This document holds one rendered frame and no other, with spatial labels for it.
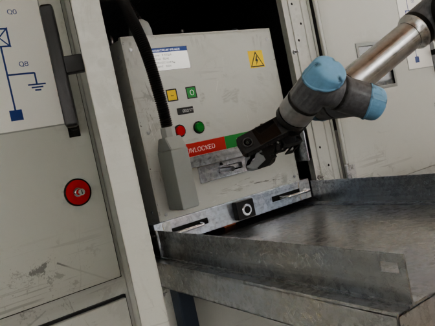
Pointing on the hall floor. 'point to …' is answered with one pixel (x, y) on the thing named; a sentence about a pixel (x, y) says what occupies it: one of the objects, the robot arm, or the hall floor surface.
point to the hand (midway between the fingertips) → (246, 166)
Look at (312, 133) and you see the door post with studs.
